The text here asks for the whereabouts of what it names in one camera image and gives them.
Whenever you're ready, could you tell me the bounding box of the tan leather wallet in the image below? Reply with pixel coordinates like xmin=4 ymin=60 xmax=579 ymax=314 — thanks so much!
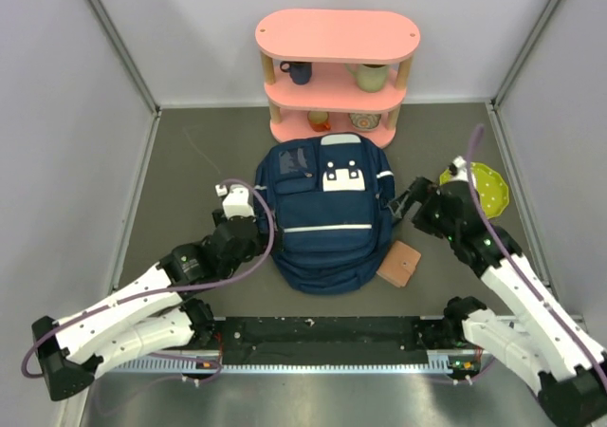
xmin=377 ymin=241 xmax=421 ymax=288

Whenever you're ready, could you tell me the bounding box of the navy blue backpack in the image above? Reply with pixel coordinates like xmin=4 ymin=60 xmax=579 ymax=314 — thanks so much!
xmin=253 ymin=133 xmax=395 ymax=295

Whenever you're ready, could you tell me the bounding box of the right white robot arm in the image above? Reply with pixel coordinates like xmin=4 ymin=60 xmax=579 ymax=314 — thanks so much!
xmin=388 ymin=177 xmax=606 ymax=426

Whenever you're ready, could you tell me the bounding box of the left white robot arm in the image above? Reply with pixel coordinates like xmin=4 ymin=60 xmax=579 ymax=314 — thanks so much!
xmin=31 ymin=217 xmax=276 ymax=401

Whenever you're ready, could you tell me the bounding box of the green polka dot plate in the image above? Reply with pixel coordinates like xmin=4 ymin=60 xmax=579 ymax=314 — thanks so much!
xmin=439 ymin=162 xmax=509 ymax=219

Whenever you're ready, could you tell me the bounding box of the patterned ceramic bowl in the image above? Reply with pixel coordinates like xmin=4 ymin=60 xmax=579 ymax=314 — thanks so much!
xmin=349 ymin=113 xmax=381 ymax=132

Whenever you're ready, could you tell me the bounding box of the pale green mug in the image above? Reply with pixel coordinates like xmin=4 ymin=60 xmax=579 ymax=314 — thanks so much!
xmin=345 ymin=64 xmax=390 ymax=93

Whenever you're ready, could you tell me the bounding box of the orange cup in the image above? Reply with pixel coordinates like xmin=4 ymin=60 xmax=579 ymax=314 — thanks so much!
xmin=306 ymin=111 xmax=331 ymax=133

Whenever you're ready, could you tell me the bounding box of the pink three-tier shelf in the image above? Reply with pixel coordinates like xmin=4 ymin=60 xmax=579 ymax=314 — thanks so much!
xmin=255 ymin=9 xmax=421 ymax=147

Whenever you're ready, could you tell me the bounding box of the dark blue mug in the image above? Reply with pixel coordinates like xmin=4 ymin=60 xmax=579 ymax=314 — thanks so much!
xmin=279 ymin=61 xmax=312 ymax=85

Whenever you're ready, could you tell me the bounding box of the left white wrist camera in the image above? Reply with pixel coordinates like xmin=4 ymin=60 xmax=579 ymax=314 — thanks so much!
xmin=215 ymin=183 xmax=254 ymax=219

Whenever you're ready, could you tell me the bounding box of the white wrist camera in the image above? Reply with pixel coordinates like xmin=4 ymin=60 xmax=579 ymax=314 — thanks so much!
xmin=215 ymin=183 xmax=254 ymax=219
xmin=448 ymin=156 xmax=469 ymax=182

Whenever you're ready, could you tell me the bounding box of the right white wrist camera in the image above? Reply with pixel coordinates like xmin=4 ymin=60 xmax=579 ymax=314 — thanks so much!
xmin=448 ymin=156 xmax=469 ymax=182

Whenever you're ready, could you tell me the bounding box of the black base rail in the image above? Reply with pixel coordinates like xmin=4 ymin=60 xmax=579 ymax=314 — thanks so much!
xmin=160 ymin=315 xmax=480 ymax=365

